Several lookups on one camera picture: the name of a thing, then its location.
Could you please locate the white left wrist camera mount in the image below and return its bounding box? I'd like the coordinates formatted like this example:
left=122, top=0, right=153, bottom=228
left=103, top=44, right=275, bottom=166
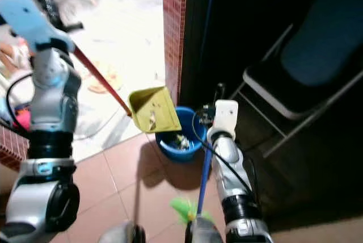
left=0, top=0, right=75, bottom=55

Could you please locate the blue plastic bucket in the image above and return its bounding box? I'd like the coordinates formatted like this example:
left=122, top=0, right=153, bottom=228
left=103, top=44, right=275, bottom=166
left=156, top=106, right=200, bottom=161

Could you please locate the grey robot left leg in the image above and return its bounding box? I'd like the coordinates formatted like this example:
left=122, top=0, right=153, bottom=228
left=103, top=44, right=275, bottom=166
left=99, top=220, right=145, bottom=243

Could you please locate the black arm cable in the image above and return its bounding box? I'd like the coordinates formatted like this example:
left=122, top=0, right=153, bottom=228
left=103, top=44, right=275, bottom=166
left=192, top=112, right=261, bottom=198
left=6, top=72, right=35, bottom=136

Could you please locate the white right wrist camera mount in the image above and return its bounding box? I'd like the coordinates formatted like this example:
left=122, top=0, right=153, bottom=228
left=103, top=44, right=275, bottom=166
left=207, top=100, right=239, bottom=141

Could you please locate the grey robot right leg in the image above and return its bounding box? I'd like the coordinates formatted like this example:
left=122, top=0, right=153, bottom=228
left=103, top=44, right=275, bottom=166
left=184, top=216, right=227, bottom=243

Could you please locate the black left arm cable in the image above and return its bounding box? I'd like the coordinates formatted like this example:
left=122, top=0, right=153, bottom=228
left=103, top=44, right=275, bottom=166
left=6, top=72, right=35, bottom=136

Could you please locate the yellow dustpan with red handle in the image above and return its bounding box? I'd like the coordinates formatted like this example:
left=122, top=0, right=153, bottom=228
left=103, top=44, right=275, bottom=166
left=71, top=47, right=183, bottom=135

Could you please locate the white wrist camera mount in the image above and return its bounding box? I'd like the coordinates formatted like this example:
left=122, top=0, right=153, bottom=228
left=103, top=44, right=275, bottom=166
left=207, top=100, right=239, bottom=141
left=0, top=0, right=75, bottom=55

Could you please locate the blue-handled broom with green bristles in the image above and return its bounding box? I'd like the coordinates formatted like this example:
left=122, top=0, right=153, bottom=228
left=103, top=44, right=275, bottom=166
left=170, top=141, right=216, bottom=227

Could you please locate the grey robot leg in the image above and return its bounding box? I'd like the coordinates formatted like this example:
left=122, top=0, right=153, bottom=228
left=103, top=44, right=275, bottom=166
left=184, top=216, right=227, bottom=243
left=99, top=220, right=145, bottom=243

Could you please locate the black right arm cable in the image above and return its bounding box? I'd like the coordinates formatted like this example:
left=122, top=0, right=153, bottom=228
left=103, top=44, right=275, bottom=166
left=192, top=112, right=261, bottom=198

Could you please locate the pink item on floor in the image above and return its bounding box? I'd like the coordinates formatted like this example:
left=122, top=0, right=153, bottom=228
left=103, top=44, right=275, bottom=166
left=11, top=107, right=32, bottom=131

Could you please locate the orange debris on floor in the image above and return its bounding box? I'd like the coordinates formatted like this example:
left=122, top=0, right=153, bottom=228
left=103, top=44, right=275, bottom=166
left=88, top=61, right=125, bottom=95

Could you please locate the rubbish in bucket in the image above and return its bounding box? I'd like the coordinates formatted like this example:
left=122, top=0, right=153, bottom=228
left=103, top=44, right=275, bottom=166
left=170, top=134, right=191, bottom=150

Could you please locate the dark folding chair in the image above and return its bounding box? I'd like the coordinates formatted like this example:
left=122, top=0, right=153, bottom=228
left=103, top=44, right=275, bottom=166
left=230, top=0, right=363, bottom=158

